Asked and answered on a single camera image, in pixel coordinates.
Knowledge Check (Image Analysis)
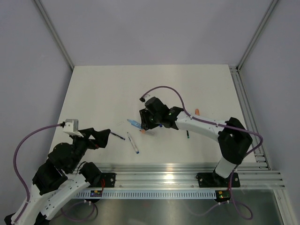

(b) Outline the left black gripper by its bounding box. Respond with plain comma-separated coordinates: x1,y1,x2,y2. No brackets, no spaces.
68,127,110,172

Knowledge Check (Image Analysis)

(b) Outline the grey orange-tipped marker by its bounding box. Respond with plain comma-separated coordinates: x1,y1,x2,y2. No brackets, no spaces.
140,129,155,136

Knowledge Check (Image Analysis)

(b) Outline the purple pen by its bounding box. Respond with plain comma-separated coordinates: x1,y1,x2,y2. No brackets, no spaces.
110,132,126,141

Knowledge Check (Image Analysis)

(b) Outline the blue highlighter pen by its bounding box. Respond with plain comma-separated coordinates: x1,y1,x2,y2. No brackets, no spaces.
127,119,142,129

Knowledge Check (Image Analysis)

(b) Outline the orange highlighter pen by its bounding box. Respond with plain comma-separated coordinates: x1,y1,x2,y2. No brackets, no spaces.
195,109,200,116

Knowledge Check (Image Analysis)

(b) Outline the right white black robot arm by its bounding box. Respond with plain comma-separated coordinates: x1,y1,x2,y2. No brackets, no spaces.
139,97,253,186

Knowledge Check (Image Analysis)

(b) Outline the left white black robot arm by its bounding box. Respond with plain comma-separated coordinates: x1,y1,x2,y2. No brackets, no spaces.
4,126,111,225

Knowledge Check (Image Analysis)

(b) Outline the white blue-capped pen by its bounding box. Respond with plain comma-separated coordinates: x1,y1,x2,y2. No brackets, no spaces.
127,132,139,154

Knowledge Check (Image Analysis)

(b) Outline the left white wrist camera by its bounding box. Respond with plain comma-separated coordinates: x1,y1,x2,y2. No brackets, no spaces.
63,119,83,137

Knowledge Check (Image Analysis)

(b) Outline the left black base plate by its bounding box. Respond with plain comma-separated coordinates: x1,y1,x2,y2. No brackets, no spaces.
99,172,116,188

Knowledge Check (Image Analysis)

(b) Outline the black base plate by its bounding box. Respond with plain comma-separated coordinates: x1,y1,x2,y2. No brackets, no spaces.
196,172,241,188
99,172,116,188

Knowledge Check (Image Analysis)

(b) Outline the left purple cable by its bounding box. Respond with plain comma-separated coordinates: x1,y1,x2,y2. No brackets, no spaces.
13,122,65,223

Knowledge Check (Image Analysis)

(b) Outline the white slotted cable duct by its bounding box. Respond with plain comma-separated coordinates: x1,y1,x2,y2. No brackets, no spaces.
74,190,216,199

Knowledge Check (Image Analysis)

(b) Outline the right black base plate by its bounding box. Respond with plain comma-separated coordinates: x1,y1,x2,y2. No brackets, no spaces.
196,172,241,188

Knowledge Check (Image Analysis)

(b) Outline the left aluminium frame post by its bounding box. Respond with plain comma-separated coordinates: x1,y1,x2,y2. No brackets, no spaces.
32,0,75,71

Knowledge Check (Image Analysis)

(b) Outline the aluminium frame post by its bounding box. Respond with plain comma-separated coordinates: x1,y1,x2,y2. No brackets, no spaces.
236,0,280,72
32,0,75,71

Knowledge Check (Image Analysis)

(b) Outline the aluminium front rail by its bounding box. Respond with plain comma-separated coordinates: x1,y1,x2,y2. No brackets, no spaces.
95,162,285,189

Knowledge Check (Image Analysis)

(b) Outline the aluminium rail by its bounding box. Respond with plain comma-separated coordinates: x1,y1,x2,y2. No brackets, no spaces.
229,66,271,170
95,162,285,189

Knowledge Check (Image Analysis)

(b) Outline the right side aluminium rail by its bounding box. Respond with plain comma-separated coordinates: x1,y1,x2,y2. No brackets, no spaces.
229,66,271,170

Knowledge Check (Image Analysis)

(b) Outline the right aluminium frame post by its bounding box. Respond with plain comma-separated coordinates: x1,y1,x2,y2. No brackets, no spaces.
236,0,280,72

